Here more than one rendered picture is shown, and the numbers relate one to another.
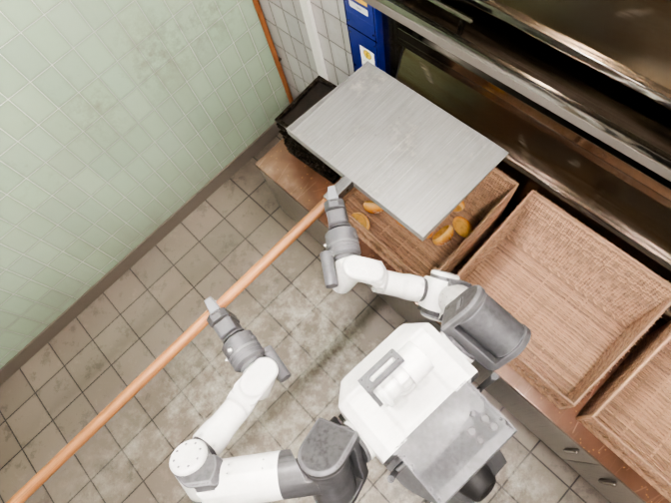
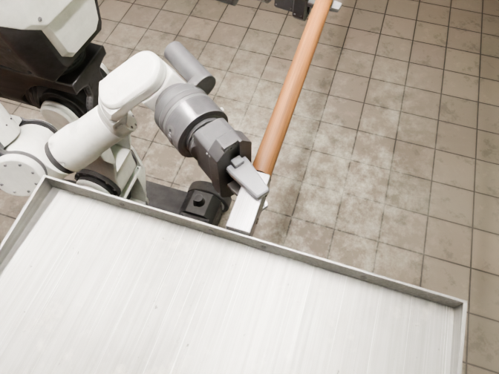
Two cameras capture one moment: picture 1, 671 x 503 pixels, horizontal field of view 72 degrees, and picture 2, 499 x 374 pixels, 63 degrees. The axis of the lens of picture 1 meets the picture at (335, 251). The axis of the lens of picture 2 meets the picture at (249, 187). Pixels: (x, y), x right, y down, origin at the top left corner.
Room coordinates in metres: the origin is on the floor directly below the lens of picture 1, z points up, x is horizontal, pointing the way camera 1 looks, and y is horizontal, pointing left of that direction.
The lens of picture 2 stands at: (0.83, -0.26, 1.69)
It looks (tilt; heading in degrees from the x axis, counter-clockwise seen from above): 59 degrees down; 132
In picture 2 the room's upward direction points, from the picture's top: straight up
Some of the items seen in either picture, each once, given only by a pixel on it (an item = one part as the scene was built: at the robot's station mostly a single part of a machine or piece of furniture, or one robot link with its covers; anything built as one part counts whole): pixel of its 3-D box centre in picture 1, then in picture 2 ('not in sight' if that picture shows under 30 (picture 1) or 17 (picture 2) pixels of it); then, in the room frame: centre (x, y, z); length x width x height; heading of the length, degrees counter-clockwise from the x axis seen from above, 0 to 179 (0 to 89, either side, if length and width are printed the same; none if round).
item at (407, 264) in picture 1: (415, 199); not in sight; (0.79, -0.37, 0.72); 0.56 x 0.49 x 0.28; 23
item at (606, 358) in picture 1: (546, 297); not in sight; (0.25, -0.62, 0.72); 0.56 x 0.49 x 0.28; 24
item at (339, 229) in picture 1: (338, 228); (212, 142); (0.56, -0.03, 1.22); 0.12 x 0.10 x 0.13; 169
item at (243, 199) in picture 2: (338, 191); (249, 205); (0.67, -0.07, 1.22); 0.09 x 0.04 x 0.03; 114
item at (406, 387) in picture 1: (401, 373); not in sight; (0.11, -0.03, 1.47); 0.10 x 0.07 x 0.09; 110
